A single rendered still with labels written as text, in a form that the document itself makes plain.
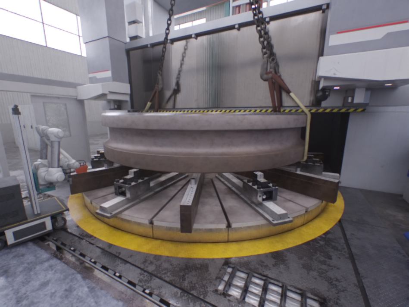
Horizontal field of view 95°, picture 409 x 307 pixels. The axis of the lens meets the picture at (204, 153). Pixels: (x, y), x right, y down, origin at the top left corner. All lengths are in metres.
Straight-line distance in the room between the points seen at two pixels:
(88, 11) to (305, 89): 6.48
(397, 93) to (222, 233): 3.80
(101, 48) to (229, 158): 5.37
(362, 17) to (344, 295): 3.75
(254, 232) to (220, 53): 4.85
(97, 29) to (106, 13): 0.54
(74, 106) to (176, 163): 4.96
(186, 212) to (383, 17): 3.95
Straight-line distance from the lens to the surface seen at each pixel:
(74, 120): 7.26
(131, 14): 8.52
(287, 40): 5.72
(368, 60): 3.67
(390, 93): 4.70
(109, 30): 6.89
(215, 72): 6.07
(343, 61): 3.63
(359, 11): 4.27
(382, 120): 5.69
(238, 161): 2.95
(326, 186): 3.74
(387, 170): 5.89
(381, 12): 4.29
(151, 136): 3.22
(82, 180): 4.18
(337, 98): 4.55
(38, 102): 6.90
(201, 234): 2.80
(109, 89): 6.34
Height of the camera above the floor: 1.74
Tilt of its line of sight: 12 degrees down
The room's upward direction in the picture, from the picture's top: straight up
